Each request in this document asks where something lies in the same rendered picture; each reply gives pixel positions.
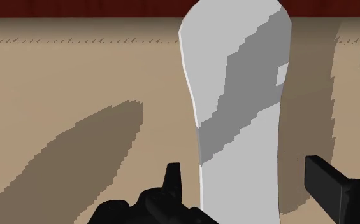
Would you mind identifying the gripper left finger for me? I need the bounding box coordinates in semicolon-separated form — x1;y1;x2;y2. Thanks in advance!
87;162;203;224

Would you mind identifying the white long flat object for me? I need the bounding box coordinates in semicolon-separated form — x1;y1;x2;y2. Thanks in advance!
178;0;292;224

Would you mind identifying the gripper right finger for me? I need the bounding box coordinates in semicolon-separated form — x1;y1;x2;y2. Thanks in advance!
304;155;360;224

